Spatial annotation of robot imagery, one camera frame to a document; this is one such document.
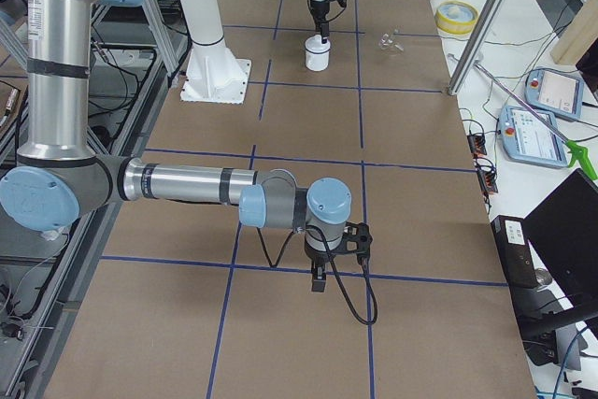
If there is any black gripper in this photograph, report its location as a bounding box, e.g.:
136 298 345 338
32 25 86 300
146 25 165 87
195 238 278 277
309 0 330 41
305 247 335 292

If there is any clear glass funnel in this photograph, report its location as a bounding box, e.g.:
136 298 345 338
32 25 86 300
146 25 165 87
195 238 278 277
378 29 405 54

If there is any white enamel mug lid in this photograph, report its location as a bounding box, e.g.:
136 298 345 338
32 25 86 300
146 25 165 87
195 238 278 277
305 35 331 55

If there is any white enamel mug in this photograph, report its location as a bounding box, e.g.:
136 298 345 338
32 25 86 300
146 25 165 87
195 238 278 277
305 47 330 72

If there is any yellow tape roll with plate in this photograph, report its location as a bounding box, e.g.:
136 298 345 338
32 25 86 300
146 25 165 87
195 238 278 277
434 0 478 36

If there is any orange black usb hub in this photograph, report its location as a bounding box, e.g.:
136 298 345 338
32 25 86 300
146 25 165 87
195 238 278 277
467 133 487 157
476 165 498 195

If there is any black desktop box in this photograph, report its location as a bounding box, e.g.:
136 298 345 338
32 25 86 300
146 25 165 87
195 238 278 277
491 215 540 290

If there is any near blue teach pendant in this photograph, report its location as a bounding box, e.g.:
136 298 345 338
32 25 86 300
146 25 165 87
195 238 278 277
498 106 568 168

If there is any blue teach pendant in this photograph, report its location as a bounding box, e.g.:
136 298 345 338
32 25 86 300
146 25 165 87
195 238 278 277
498 106 568 168
524 67 584 121

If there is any far blue teach pendant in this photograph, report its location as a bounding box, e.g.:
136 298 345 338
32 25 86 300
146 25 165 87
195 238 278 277
524 67 584 121

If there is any black monitor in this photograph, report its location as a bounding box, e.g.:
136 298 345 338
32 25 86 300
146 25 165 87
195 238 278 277
523 169 597 305

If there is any wooden board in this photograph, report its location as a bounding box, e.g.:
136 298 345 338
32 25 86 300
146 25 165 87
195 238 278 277
550 0 598 65

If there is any silver reacher grabber tool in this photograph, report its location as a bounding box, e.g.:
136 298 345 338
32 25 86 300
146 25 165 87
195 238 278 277
473 60 597 180

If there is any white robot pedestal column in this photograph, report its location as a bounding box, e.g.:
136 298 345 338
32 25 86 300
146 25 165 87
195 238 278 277
180 0 251 104

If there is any aluminium frame post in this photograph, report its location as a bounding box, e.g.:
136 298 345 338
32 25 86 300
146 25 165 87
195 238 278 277
448 0 505 95

